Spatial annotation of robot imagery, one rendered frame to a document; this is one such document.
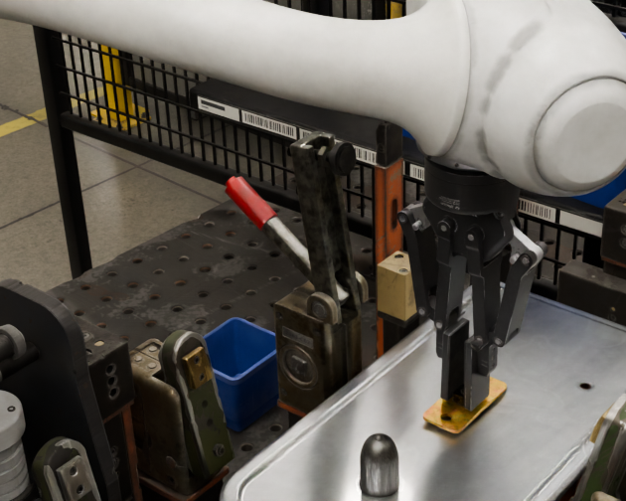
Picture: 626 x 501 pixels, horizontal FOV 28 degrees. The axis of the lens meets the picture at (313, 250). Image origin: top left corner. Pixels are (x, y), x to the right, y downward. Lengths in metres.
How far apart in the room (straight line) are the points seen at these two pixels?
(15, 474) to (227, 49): 0.40
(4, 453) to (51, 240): 2.52
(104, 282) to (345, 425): 0.87
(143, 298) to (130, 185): 1.89
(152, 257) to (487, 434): 0.96
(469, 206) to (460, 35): 0.25
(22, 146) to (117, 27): 3.25
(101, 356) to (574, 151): 0.44
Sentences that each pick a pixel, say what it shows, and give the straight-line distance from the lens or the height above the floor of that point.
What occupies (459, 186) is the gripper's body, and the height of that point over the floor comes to 1.24.
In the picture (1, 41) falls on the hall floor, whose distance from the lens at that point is 4.95.
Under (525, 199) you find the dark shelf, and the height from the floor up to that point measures 1.02.
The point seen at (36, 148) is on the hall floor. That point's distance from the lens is 4.02.
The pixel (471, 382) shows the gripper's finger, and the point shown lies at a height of 1.04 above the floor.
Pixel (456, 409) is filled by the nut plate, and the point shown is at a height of 1.01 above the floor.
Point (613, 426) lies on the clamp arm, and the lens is 0.93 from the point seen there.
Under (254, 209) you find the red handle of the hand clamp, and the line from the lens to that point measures 1.15.
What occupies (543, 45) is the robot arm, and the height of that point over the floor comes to 1.42.
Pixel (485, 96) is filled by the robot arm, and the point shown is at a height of 1.39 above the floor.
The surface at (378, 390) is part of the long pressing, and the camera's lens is 1.13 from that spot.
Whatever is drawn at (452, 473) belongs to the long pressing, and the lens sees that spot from 1.04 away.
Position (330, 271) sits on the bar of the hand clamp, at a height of 1.10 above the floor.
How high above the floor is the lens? 1.68
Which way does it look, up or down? 31 degrees down
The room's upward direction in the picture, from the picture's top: 2 degrees counter-clockwise
